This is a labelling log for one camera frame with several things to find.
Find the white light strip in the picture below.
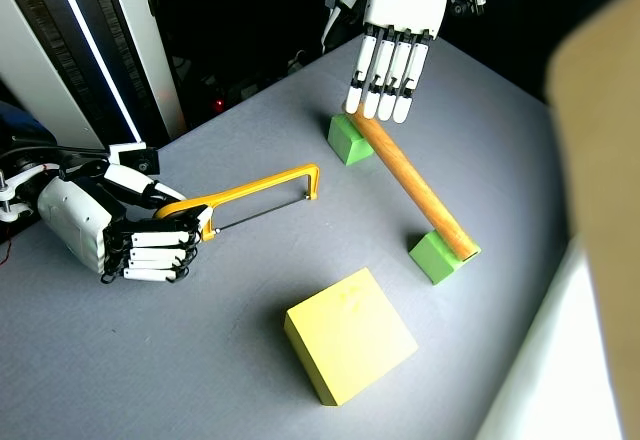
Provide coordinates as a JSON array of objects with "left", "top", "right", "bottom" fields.
[{"left": 48, "top": 0, "right": 145, "bottom": 144}]

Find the green support block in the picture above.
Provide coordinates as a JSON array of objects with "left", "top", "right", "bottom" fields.
[
  {"left": 408, "top": 229, "right": 482, "bottom": 287},
  {"left": 326, "top": 113, "right": 375, "bottom": 167}
]

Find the thin red wire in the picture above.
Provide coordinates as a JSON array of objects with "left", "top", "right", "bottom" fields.
[{"left": 0, "top": 223, "right": 15, "bottom": 267}]

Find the tan cardboard panel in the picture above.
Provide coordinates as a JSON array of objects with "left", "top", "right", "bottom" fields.
[{"left": 543, "top": 0, "right": 640, "bottom": 440}]

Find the grey table cloth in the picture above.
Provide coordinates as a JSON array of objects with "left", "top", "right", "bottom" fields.
[{"left": 0, "top": 34, "right": 577, "bottom": 440}]

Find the wooden rod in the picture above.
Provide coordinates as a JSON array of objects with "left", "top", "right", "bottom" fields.
[{"left": 341, "top": 101, "right": 482, "bottom": 262}]

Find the yellow hacksaw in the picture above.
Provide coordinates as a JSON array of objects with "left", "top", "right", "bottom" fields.
[{"left": 153, "top": 161, "right": 323, "bottom": 244}]

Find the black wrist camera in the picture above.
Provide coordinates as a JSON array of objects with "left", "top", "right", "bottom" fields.
[{"left": 106, "top": 142, "right": 161, "bottom": 178}]

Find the yellow square block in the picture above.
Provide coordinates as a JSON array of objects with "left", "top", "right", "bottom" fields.
[{"left": 283, "top": 266, "right": 420, "bottom": 408}]

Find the white frame post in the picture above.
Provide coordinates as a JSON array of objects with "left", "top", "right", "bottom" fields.
[{"left": 102, "top": 0, "right": 188, "bottom": 143}]

